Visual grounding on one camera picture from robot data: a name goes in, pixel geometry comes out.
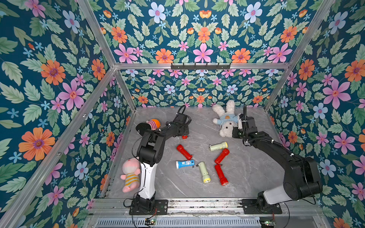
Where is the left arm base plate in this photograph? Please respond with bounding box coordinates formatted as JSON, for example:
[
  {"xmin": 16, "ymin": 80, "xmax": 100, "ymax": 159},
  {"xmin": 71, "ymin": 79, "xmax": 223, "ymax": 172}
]
[{"xmin": 129, "ymin": 198, "xmax": 169, "ymax": 215}]

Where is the blue flashlight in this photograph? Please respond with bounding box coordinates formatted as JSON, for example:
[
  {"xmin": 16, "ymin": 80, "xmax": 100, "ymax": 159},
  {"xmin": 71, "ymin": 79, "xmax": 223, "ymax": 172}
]
[{"xmin": 175, "ymin": 160, "xmax": 195, "ymax": 169}]

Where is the black hook rail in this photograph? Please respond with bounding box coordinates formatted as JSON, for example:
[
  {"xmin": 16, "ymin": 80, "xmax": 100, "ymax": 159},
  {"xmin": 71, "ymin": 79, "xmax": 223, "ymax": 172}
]
[{"xmin": 170, "ymin": 63, "xmax": 231, "ymax": 71}]

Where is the white bunny plush blue shirt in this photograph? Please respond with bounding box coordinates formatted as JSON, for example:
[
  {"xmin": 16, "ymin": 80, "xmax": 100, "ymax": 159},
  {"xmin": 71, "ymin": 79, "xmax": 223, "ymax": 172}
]
[{"xmin": 212, "ymin": 100, "xmax": 240, "ymax": 138}]

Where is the pale green flashlight lower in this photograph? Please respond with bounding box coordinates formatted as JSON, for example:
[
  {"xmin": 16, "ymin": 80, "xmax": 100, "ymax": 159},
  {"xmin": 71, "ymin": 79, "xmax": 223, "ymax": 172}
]
[{"xmin": 198, "ymin": 161, "xmax": 211, "ymax": 183}]

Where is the pink pig plush striped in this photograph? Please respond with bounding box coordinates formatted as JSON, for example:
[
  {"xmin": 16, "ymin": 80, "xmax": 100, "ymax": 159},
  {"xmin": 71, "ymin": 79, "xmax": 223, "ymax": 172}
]
[{"xmin": 120, "ymin": 158, "xmax": 141, "ymax": 193}]

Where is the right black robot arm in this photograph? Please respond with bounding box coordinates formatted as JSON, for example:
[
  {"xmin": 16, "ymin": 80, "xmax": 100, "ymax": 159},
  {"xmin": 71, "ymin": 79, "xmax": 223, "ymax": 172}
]
[{"xmin": 232, "ymin": 114, "xmax": 323, "ymax": 210}]

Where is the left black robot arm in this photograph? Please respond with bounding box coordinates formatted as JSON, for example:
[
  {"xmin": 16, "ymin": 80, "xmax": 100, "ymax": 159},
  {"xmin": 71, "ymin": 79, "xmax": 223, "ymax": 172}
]
[{"xmin": 137, "ymin": 114, "xmax": 192, "ymax": 200}]

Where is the aluminium frame corner post left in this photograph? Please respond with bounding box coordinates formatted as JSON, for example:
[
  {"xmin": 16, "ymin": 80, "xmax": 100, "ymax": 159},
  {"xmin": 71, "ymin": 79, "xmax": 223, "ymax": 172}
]
[{"xmin": 78, "ymin": 0, "xmax": 136, "ymax": 113}]

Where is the black-haired striped plush doll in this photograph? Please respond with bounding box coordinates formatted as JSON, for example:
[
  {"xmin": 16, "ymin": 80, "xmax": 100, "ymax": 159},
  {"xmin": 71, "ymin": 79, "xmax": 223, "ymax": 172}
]
[{"xmin": 136, "ymin": 119, "xmax": 161, "ymax": 136}]

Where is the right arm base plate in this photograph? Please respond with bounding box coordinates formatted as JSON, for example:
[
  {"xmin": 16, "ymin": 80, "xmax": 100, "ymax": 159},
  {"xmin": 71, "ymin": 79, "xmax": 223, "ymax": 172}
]
[{"xmin": 240, "ymin": 199, "xmax": 282, "ymax": 215}]

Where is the pale green flashlight upper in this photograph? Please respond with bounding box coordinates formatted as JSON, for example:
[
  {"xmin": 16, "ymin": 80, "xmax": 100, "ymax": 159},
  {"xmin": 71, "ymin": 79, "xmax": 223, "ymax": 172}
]
[{"xmin": 209, "ymin": 142, "xmax": 228, "ymax": 151}]

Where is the white vent grille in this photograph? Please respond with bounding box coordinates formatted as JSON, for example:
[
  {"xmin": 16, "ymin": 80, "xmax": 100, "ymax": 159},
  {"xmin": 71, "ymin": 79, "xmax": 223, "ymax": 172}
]
[{"xmin": 96, "ymin": 217, "xmax": 261, "ymax": 228}]

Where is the pale green flashlight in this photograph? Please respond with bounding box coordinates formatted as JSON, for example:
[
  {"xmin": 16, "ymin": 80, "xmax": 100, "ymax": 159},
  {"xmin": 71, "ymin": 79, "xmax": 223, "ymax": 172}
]
[
  {"xmin": 209, "ymin": 142, "xmax": 228, "ymax": 151},
  {"xmin": 198, "ymin": 161, "xmax": 211, "ymax": 183}
]

